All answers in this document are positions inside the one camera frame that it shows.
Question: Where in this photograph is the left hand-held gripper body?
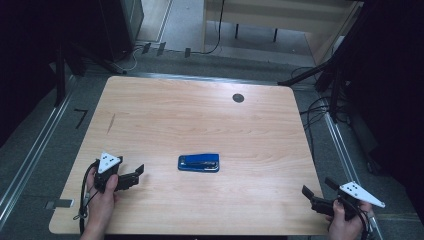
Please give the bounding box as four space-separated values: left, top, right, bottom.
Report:
93 152 124 194

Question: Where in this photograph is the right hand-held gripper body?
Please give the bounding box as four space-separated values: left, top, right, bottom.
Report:
324 177 386 222

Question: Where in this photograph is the blue stapler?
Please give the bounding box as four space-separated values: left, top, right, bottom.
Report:
177 152 221 174

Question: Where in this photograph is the person's left hand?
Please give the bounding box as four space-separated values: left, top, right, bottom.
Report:
85 166 120 232

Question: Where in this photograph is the person's right hand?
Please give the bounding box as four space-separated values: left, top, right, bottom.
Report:
325 199 374 240

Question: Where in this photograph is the grey tape strip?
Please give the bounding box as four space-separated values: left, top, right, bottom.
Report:
44 198 76 211

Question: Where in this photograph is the black stand with legs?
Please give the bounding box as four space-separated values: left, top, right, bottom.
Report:
49 39 128 108
277 54 348 125

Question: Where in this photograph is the dark cabinet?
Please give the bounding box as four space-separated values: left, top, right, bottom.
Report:
99 0 145 63

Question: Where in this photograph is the light wooden bench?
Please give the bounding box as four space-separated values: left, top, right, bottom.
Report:
201 0 365 66

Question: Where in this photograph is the metal floor rail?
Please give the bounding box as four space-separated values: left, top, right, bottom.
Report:
323 112 385 240
0 75 77 232

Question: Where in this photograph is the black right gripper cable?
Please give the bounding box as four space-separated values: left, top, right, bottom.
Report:
336 195 376 240

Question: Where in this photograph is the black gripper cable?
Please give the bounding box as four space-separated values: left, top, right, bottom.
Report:
72 159 102 236
336 195 376 240

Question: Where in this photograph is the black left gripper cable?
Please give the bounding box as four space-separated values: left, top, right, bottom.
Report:
72 159 102 236

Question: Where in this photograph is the bundle of black floor cables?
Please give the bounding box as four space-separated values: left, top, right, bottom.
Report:
289 65 352 162

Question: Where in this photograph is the white floor cable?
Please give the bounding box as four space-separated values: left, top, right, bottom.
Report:
120 45 140 73

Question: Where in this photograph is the black hanging cable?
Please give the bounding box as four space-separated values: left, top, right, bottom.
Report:
190 0 226 56

